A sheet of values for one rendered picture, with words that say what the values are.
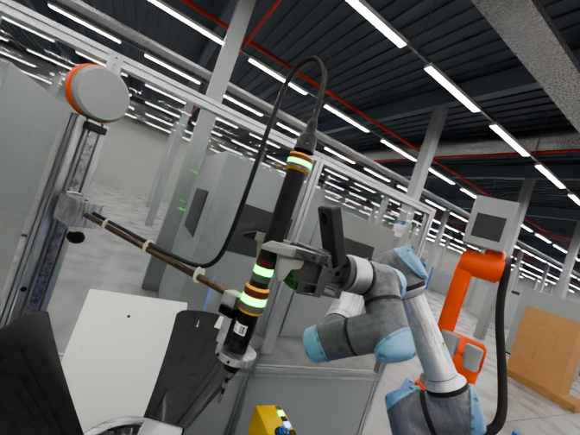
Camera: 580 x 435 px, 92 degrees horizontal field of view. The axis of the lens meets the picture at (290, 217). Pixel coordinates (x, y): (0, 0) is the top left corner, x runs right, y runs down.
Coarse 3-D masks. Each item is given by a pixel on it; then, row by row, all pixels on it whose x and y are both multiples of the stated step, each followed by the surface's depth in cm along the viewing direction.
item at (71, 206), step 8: (64, 192) 78; (72, 192) 79; (64, 200) 75; (72, 200) 73; (80, 200) 74; (88, 200) 78; (56, 208) 76; (64, 208) 75; (72, 208) 73; (80, 208) 74; (88, 208) 76; (96, 208) 77; (56, 216) 76; (64, 216) 74; (72, 216) 73; (80, 216) 74; (72, 224) 73; (80, 224) 75; (88, 224) 77; (96, 224) 78
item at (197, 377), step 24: (192, 312) 69; (192, 336) 65; (216, 336) 65; (168, 360) 62; (192, 360) 61; (216, 360) 60; (168, 384) 57; (192, 384) 56; (216, 384) 56; (168, 408) 54; (192, 408) 53
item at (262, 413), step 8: (256, 408) 94; (264, 408) 95; (272, 408) 97; (256, 416) 93; (264, 416) 92; (272, 416) 93; (280, 416) 94; (256, 424) 92; (264, 424) 88; (272, 424) 89; (280, 424) 91; (256, 432) 90; (264, 432) 87; (272, 432) 86
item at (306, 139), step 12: (312, 120) 48; (312, 132) 48; (300, 144) 47; (312, 144) 48; (240, 312) 48; (240, 324) 47; (252, 324) 47; (240, 336) 47; (228, 348) 48; (240, 348) 47
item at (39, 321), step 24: (0, 336) 44; (24, 336) 45; (48, 336) 45; (0, 360) 43; (24, 360) 44; (48, 360) 44; (0, 384) 42; (24, 384) 43; (48, 384) 44; (0, 408) 42; (24, 408) 42; (48, 408) 43; (72, 408) 43; (0, 432) 42; (24, 432) 42; (48, 432) 43; (72, 432) 43
